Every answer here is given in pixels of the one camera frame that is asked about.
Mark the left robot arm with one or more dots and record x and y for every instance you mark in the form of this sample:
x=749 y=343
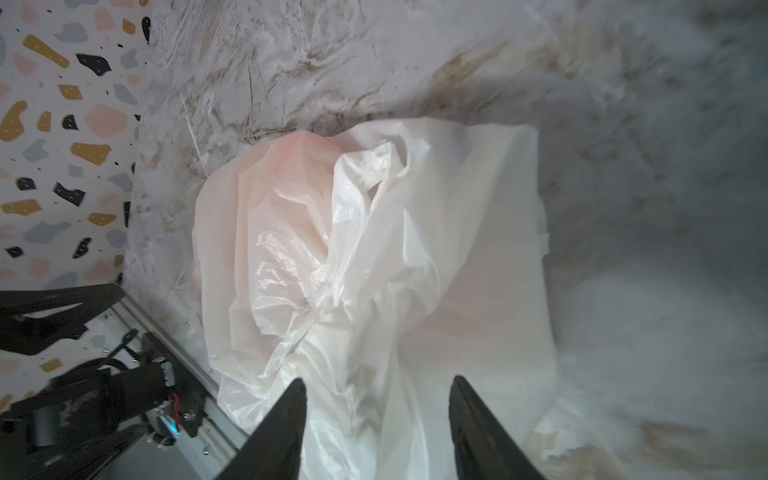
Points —
x=86 y=418

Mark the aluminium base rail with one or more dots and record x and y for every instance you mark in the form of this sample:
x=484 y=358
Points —
x=208 y=439

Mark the white plastic bag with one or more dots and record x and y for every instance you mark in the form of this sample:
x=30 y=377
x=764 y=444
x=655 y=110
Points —
x=376 y=266

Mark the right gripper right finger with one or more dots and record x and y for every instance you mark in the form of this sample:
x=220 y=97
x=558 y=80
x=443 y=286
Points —
x=483 y=450

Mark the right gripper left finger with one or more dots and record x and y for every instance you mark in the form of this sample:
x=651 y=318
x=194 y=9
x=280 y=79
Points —
x=273 y=451

